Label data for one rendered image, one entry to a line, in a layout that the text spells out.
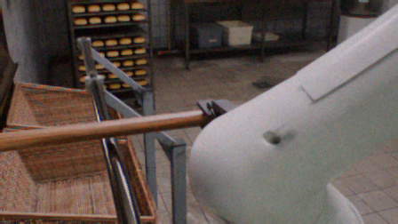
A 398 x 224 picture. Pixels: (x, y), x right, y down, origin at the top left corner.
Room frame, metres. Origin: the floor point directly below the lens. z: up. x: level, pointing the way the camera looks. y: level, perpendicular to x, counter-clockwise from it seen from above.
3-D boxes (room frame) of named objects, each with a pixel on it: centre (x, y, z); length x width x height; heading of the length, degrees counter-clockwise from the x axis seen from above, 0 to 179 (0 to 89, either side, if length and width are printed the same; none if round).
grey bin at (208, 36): (5.47, -0.08, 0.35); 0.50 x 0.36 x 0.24; 18
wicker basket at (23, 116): (1.75, 0.61, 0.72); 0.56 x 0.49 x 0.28; 19
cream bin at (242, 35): (5.59, -0.48, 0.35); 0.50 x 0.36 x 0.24; 19
